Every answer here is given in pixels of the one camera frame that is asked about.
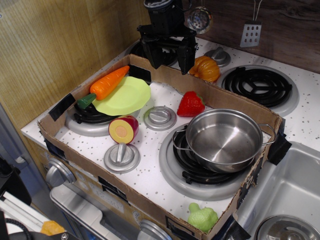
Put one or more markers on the orange toy carrot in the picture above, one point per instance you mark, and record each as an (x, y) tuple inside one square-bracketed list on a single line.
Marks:
[(103, 87)]

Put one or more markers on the green toy lettuce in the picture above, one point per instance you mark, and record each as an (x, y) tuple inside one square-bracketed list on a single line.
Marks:
[(202, 218)]

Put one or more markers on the halved red toy fruit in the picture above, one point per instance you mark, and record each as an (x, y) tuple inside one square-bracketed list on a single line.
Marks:
[(124, 129)]

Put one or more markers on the hanging metal slotted spatula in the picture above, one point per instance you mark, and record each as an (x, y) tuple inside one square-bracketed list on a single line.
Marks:
[(252, 28)]

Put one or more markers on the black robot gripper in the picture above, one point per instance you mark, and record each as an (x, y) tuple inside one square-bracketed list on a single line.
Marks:
[(167, 28)]

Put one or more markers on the silver oven dial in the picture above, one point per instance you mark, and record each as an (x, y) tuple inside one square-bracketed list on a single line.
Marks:
[(151, 231), (58, 174)]

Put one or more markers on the stainless steel sink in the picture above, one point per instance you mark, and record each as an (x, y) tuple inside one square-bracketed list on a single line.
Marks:
[(292, 187)]

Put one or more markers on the stainless steel pot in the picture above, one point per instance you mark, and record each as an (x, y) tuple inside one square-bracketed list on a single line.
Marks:
[(224, 140)]

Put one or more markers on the orange toy pumpkin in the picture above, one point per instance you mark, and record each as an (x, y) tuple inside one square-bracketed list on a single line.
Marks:
[(206, 69)]

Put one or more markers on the silver oven door handle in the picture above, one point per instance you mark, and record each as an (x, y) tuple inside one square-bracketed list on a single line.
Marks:
[(91, 215)]

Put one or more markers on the silver stove knob middle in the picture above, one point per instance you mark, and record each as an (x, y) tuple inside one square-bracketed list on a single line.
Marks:
[(160, 118)]

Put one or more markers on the light green plastic plate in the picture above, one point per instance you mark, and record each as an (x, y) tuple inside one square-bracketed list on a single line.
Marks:
[(129, 96)]

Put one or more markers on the silver oven dial left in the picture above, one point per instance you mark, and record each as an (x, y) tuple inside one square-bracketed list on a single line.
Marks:
[(58, 174)]

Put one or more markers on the back right black burner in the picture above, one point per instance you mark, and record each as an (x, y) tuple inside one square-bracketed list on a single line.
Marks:
[(264, 85)]

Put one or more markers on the hanging metal strainer ladle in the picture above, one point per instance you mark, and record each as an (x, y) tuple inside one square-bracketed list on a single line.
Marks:
[(200, 19)]

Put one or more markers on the silver oven dial right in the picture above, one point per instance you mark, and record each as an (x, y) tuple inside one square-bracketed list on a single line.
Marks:
[(151, 231)]

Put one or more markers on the front right black burner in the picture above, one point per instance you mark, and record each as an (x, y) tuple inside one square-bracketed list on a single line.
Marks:
[(182, 172)]

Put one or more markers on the silver sink drain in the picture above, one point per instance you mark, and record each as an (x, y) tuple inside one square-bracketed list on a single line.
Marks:
[(286, 227)]

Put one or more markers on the silver stove knob back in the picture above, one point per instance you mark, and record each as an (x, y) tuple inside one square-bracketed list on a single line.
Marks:
[(221, 57)]

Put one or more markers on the silver stove knob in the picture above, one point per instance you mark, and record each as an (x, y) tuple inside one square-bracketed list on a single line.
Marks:
[(221, 57), (160, 118), (121, 158)]

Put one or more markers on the silver stove knob front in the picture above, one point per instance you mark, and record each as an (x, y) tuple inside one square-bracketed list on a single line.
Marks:
[(121, 158)]

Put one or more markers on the front left black burner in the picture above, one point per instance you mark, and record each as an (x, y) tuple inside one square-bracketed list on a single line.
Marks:
[(88, 122)]

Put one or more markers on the black device left edge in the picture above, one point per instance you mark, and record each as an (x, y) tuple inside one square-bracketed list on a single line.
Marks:
[(11, 182)]

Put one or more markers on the orange object bottom left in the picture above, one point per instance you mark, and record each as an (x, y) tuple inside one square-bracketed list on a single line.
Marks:
[(51, 228)]

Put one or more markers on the red toy strawberry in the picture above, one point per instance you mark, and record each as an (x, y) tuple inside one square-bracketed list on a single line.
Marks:
[(190, 105)]

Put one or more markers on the brown cardboard fence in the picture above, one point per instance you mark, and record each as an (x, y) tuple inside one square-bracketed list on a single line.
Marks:
[(144, 189)]

